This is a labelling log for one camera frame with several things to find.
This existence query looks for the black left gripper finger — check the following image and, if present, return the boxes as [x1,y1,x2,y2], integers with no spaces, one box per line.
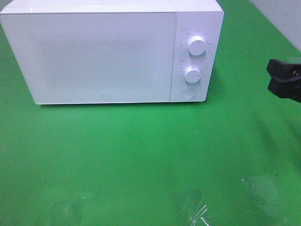
[267,59,301,81]

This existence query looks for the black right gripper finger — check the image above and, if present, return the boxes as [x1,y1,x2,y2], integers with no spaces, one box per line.
[268,79,301,103]

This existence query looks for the white microwave knob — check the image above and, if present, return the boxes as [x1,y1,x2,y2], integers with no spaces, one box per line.
[188,35,206,56]
[184,66,201,83]

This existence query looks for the round white door button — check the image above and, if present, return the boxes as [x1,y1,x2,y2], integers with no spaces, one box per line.
[182,88,196,99]

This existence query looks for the white microwave door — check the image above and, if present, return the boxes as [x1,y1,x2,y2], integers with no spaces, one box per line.
[0,12,176,105]

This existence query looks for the clear tape piece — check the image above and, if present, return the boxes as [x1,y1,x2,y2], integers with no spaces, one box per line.
[189,199,212,226]

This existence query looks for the white microwave oven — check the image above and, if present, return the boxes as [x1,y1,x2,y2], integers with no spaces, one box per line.
[0,0,224,105]

